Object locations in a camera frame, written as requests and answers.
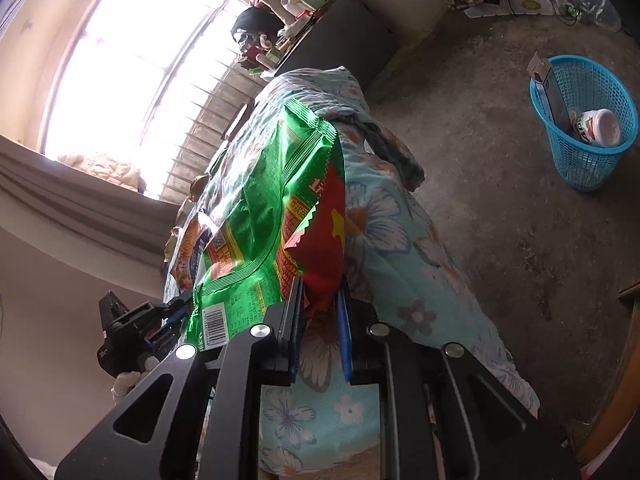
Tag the grey bedside cabinet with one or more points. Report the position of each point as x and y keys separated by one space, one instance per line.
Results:
x=345 y=35

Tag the floral teal blanket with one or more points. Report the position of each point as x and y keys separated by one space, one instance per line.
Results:
x=390 y=240

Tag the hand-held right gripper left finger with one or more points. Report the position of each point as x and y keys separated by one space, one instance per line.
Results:
x=295 y=310

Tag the red snack bag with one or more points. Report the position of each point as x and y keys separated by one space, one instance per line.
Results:
x=320 y=260

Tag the blue and white box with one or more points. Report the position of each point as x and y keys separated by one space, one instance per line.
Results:
x=550 y=95

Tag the red can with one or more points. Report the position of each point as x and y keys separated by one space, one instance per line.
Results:
x=255 y=55

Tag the orange snack packet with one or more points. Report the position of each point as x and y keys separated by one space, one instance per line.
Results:
x=187 y=255

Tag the beige hanging quilt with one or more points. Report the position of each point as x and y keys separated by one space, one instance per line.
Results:
x=100 y=170

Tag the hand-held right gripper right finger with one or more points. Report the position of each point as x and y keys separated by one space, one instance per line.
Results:
x=344 y=340

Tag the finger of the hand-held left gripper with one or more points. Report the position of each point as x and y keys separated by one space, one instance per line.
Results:
x=165 y=337
x=175 y=310

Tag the green snack bag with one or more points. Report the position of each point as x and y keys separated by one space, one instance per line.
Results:
x=260 y=185

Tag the person's left hand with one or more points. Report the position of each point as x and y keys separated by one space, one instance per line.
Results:
x=125 y=385

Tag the instant noodle cup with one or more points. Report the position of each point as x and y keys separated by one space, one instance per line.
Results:
x=600 y=127

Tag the white plastic bottle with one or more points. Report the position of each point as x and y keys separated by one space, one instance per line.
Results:
x=287 y=2

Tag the metal window railing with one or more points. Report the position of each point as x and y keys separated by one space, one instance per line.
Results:
x=210 y=125

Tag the flat brown cardboard box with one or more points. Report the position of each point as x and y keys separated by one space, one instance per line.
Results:
x=240 y=120

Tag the blue plastic waste basket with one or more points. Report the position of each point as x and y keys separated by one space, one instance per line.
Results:
x=585 y=165

